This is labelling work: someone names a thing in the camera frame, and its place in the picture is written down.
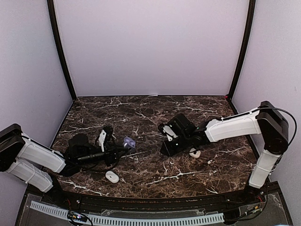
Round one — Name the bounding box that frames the black frame post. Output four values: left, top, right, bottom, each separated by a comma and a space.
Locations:
47, 0, 77, 101
227, 0, 256, 102

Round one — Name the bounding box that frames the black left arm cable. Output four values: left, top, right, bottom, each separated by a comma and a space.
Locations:
63, 131, 118, 174

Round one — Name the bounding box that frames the left black frame post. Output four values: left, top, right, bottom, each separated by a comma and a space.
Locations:
47, 0, 77, 101

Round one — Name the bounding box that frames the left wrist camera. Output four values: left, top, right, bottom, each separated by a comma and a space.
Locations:
98, 130, 106, 152

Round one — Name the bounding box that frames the white slotted cable duct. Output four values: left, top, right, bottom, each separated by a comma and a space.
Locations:
30, 201, 224, 226

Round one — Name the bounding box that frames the purple round charging case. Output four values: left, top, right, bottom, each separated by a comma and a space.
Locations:
123, 137, 136, 150

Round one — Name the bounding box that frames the right black frame post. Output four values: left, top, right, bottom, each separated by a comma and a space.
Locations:
227, 0, 256, 102

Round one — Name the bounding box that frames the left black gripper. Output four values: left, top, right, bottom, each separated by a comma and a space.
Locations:
77, 142, 128, 167

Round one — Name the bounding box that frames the beige square charging case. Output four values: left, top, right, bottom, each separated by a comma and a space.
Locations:
189, 151, 201, 158

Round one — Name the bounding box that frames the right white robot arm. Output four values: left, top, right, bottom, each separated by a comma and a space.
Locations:
158, 101, 290, 204

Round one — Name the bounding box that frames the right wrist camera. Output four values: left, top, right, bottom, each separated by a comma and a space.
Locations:
163, 125, 177, 142

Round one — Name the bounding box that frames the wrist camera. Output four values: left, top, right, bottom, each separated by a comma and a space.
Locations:
98, 130, 106, 152
163, 125, 177, 142

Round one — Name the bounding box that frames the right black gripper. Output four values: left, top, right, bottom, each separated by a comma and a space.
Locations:
160, 133, 191, 157

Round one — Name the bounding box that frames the black front rail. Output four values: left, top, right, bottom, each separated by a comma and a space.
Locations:
59, 190, 246, 211

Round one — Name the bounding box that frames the white oval charging case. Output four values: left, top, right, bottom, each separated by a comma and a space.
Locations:
105, 171, 119, 184

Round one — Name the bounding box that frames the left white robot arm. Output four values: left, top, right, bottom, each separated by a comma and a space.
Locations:
0, 124, 135, 205

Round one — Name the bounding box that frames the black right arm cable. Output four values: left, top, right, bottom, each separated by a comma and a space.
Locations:
253, 107, 297, 151

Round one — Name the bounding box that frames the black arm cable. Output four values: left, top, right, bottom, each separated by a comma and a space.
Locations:
63, 131, 118, 174
253, 107, 297, 151

